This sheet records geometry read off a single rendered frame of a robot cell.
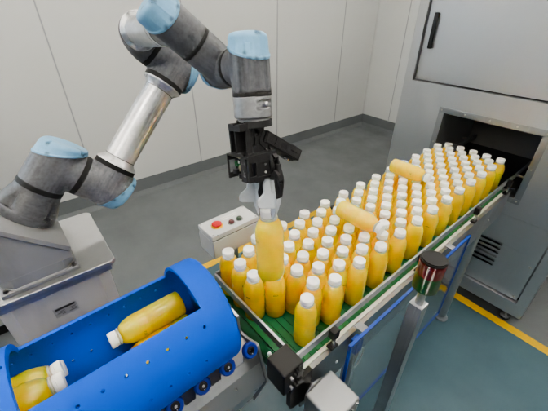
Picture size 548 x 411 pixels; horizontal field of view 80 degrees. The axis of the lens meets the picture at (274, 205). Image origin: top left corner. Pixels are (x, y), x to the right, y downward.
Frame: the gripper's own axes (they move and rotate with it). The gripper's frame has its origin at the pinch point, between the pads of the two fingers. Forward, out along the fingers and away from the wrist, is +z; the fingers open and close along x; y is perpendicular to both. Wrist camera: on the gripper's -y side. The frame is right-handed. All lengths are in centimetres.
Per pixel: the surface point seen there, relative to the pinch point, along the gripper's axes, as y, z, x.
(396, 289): -53, 46, 6
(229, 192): -142, 82, -234
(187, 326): 21.3, 21.4, -4.1
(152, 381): 31.1, 27.7, -2.3
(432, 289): -28.9, 23.3, 26.3
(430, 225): -81, 31, 4
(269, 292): -10.0, 34.1, -14.1
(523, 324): -184, 129, 30
